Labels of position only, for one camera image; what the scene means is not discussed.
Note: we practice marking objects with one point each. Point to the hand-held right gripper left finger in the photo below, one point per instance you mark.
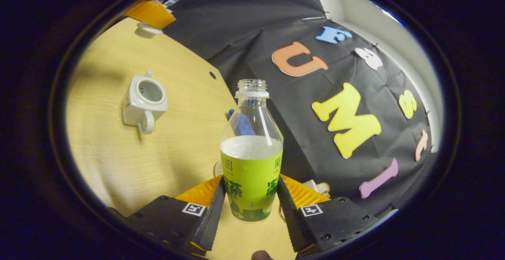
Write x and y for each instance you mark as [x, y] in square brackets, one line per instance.
[211, 216]

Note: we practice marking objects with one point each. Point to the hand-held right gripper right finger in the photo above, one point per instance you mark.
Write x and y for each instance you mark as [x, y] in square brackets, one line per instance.
[290, 216]

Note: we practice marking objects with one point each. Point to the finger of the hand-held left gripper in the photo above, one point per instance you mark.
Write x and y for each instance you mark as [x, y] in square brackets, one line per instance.
[152, 13]

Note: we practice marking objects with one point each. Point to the white teacup lid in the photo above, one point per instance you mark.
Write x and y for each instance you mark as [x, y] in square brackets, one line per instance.
[150, 29]

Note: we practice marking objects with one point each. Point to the round wooden coaster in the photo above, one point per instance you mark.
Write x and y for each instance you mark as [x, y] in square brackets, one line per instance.
[217, 169]

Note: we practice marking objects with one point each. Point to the green label water bottle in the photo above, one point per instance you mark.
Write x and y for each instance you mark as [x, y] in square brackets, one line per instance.
[252, 165]

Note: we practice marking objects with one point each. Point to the white teacup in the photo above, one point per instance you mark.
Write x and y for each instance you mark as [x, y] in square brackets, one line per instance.
[136, 114]

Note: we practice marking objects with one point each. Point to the white toaster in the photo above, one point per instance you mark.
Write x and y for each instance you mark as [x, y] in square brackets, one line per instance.
[309, 185]

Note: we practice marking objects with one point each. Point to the bread slice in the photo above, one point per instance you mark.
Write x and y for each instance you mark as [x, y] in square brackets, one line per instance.
[324, 189]

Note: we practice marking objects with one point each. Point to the blue towel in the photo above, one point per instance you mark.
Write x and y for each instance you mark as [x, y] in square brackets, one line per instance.
[230, 115]

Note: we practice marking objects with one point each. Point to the black backdrop cloth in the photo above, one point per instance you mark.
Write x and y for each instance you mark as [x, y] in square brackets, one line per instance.
[284, 94]

